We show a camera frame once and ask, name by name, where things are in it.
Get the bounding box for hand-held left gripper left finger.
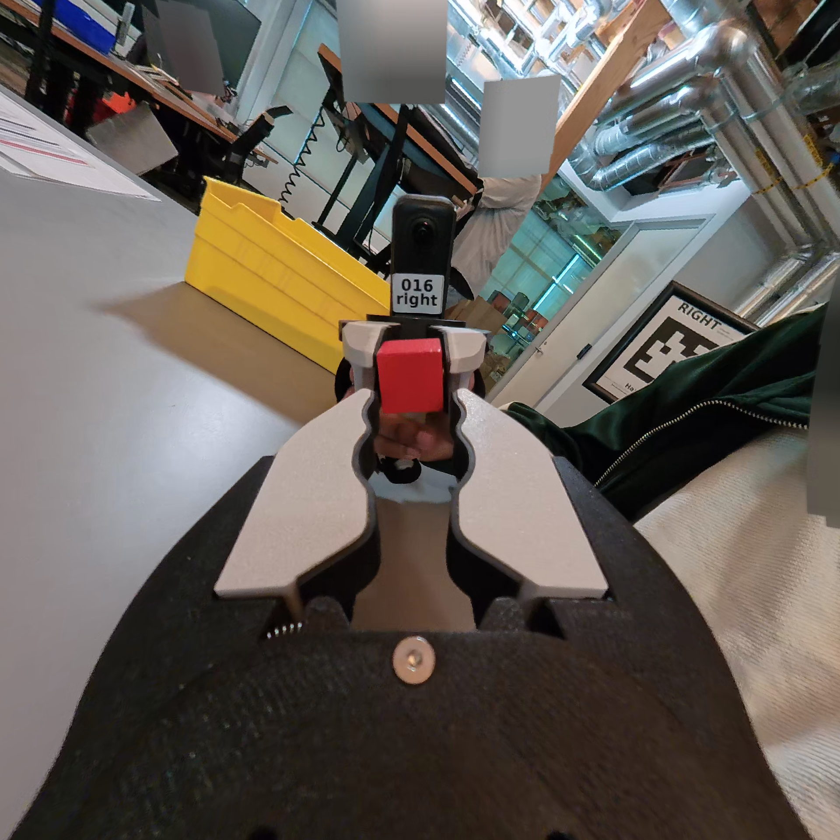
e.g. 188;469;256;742
214;387;384;614

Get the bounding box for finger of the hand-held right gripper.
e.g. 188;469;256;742
441;327;488;392
341;320;396;398

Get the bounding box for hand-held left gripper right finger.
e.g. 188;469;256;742
446;387;610;615

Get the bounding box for red cube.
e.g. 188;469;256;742
376;338;447;414

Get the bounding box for person's right hand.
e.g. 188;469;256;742
374;412;458;464

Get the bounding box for black-framed desk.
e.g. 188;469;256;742
315;42;483;263

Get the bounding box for large yellow plastic bin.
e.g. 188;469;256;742
185;176;391;375

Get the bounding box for framed black-white marker poster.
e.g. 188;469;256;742
583;281;759;404

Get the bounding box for white door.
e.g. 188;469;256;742
489;217;716;408

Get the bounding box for wooden beam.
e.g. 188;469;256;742
545;0;683;175

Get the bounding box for wooden background desk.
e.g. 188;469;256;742
0;0;277;165

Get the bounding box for silver ventilation ducts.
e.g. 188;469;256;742
564;0;840;316

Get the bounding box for white printed paper sheet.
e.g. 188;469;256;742
0;88;161;201

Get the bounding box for blue plastic bin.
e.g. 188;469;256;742
52;0;122;47

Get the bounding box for black coiled cable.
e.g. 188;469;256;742
282;115;326;204

